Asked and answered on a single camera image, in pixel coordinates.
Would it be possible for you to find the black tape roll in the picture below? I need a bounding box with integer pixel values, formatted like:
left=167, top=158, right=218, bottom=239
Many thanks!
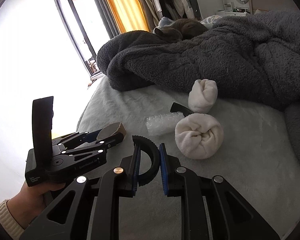
left=132, top=135, right=160, bottom=187

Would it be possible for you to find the grey cat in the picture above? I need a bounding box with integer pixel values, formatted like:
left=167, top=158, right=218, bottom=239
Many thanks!
left=154, top=19, right=208, bottom=42

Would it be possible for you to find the person's left hand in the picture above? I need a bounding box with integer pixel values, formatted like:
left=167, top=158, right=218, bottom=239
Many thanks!
left=6, top=182, right=66, bottom=228

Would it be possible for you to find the yellow curtain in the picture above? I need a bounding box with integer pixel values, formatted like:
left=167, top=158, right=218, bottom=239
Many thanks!
left=97, top=0, right=150, bottom=33

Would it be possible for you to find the blue patterned duvet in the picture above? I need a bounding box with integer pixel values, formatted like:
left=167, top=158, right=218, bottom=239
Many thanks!
left=157, top=15, right=223, bottom=29

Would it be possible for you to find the grey garment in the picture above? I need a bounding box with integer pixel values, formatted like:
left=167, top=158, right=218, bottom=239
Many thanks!
left=182, top=0, right=200, bottom=20

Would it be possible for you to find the white rolled sock ball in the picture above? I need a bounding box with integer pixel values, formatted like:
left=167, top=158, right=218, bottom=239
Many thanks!
left=175, top=113, right=224, bottom=160
left=188, top=79, right=218, bottom=113

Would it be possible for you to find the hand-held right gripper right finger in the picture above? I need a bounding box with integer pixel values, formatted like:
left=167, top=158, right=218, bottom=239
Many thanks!
left=159, top=144, right=282, bottom=240

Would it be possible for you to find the beige upholstered headboard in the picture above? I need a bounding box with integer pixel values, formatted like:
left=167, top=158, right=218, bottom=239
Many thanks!
left=250, top=0, right=298, bottom=14

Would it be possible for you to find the white dresser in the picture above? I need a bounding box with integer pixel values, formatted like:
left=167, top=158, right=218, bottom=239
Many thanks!
left=216, top=7, right=250, bottom=17

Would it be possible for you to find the grey curtain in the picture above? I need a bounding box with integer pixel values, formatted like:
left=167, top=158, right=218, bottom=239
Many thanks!
left=86, top=0, right=120, bottom=39
left=132, top=0, right=157, bottom=28

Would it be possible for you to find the person's left forearm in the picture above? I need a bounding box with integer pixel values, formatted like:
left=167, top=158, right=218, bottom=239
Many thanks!
left=0, top=199, right=25, bottom=234

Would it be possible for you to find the white desktop shelf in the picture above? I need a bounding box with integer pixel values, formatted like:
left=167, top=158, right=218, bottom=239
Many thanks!
left=221, top=0, right=234, bottom=12

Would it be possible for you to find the beige coat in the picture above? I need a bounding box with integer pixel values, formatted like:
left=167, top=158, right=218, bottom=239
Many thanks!
left=140, top=0, right=163, bottom=25

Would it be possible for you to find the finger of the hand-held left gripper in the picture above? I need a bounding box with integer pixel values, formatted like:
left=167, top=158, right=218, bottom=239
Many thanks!
left=54, top=129, right=103, bottom=148
left=60, top=133, right=124, bottom=155

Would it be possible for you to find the black plastic piece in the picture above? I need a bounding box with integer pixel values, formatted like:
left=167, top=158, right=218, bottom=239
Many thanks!
left=170, top=102, right=194, bottom=117

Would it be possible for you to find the narrow clear bubble wrap piece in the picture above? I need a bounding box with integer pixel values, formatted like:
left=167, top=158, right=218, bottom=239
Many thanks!
left=146, top=114, right=187, bottom=137

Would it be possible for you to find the black framed glass door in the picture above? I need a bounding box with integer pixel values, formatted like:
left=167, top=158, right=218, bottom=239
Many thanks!
left=54, top=0, right=115, bottom=78

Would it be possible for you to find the dark grey fleece blanket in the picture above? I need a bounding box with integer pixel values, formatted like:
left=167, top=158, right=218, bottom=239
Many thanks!
left=96, top=10, right=300, bottom=169

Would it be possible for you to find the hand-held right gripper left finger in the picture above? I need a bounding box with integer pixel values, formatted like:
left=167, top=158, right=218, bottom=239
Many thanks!
left=19, top=135, right=142, bottom=240

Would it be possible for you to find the tall brown cardboard roll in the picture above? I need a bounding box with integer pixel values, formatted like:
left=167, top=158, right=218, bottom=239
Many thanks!
left=97, top=122, right=127, bottom=142

